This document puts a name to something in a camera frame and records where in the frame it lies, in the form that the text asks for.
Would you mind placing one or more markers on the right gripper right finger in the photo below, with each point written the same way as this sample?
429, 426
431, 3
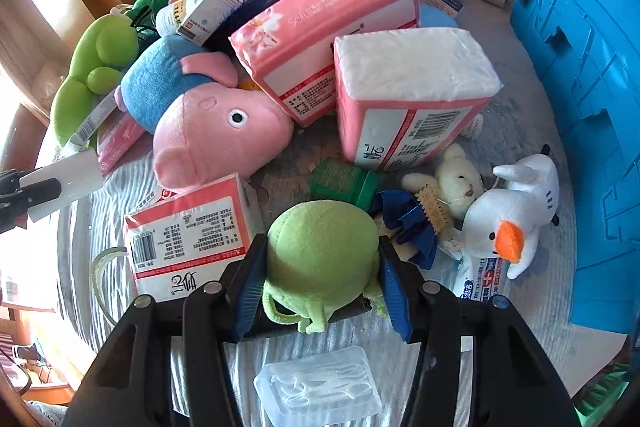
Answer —
514, 383

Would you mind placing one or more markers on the upright pink tissue pack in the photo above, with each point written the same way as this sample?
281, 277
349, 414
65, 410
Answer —
404, 95

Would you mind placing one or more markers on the red white tissue pack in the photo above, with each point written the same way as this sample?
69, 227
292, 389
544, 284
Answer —
181, 241

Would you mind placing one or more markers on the green jar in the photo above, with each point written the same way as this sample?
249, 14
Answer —
339, 180

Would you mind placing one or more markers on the white medicine bottle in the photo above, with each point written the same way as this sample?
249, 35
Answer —
170, 18

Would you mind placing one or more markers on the large green frog plush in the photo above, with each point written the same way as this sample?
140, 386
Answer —
103, 53

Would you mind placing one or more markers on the clear plastic case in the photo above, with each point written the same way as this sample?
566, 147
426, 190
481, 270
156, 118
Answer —
319, 390

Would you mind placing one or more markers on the small white bear plush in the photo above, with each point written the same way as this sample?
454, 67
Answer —
456, 181

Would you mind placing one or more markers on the white duck plush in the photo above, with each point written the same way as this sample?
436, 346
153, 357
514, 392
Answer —
505, 221

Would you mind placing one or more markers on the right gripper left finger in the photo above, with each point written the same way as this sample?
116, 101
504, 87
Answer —
129, 381

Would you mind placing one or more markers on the alcohol wipes pack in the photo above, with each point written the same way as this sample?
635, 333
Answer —
475, 278

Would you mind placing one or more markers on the blue plastic crate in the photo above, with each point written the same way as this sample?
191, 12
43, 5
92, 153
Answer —
586, 55

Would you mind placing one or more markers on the large pink tissue pack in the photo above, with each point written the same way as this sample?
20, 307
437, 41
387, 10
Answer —
288, 49

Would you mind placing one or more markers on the small silver box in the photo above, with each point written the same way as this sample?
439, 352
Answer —
198, 19

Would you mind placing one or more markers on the white long box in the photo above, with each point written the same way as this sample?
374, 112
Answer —
79, 174

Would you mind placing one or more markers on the pink pig plush head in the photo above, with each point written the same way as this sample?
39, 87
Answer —
216, 128

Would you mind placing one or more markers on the small green frog plush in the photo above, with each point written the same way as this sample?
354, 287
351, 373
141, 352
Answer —
321, 256

